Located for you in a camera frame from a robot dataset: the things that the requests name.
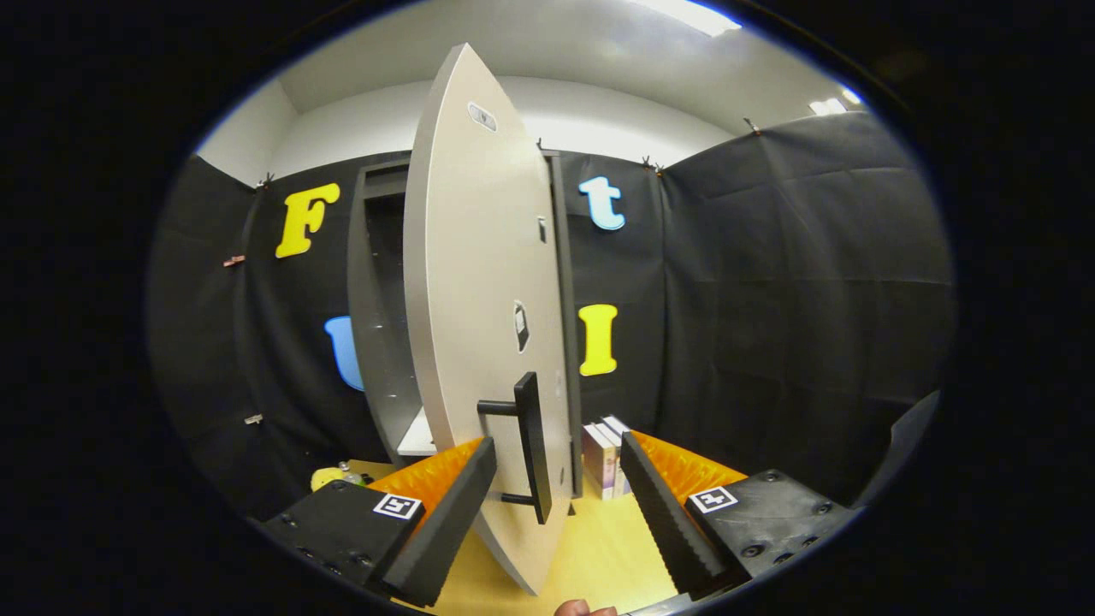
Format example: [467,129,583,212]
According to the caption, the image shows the black backdrop cloth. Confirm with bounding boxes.
[145,110,955,523]

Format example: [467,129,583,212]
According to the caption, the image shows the small ceiling light panel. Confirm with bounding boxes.
[808,88,863,116]

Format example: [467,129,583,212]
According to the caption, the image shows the long ceiling light strip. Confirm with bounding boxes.
[633,0,742,37]

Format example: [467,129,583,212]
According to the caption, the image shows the white cabinet shelf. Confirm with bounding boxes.
[396,407,439,457]

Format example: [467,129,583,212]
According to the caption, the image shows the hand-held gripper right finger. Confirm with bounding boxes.
[619,430,861,600]

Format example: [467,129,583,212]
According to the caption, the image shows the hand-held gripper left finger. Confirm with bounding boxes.
[257,436,498,608]

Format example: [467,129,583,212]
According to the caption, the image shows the beige shoe cabinet door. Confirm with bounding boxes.
[402,43,576,597]

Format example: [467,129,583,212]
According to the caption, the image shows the grey spine book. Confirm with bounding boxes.
[595,421,624,497]

